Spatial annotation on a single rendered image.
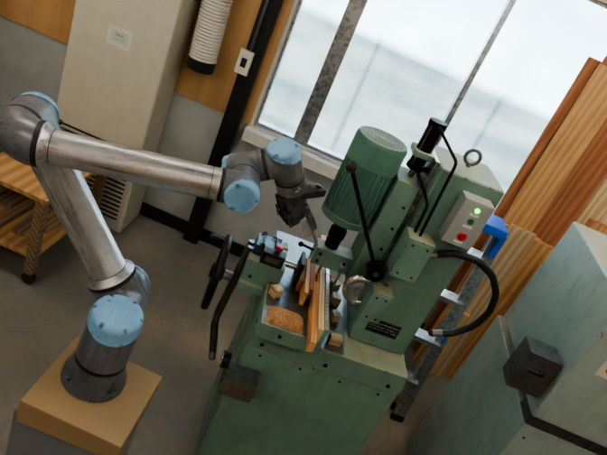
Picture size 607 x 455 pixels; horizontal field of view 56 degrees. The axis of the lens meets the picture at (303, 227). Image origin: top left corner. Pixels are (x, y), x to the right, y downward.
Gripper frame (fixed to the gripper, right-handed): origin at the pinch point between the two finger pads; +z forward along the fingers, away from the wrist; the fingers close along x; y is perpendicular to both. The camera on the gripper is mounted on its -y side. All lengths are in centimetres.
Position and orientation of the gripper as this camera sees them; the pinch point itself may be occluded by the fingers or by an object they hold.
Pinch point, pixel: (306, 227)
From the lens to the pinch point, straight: 183.9
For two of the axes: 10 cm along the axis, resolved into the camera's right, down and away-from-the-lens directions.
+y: -8.2, 5.0, -2.8
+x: 5.6, 5.9, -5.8
